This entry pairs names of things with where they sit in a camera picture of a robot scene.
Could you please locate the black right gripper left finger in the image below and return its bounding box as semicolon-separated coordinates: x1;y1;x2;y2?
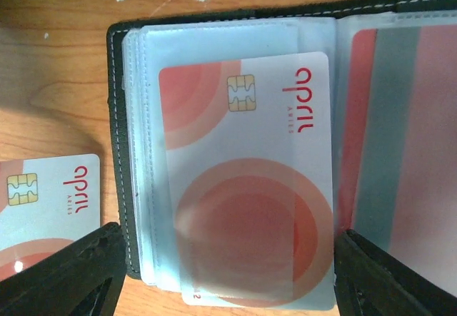
1;223;126;315

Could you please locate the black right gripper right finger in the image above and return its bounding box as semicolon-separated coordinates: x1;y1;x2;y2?
334;230;456;316

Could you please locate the red white card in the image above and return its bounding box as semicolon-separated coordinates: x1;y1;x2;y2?
337;24;456;294
159;52;334;309
1;154;101;280

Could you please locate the black card holder wallet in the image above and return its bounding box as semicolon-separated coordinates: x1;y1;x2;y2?
106;0;457;295

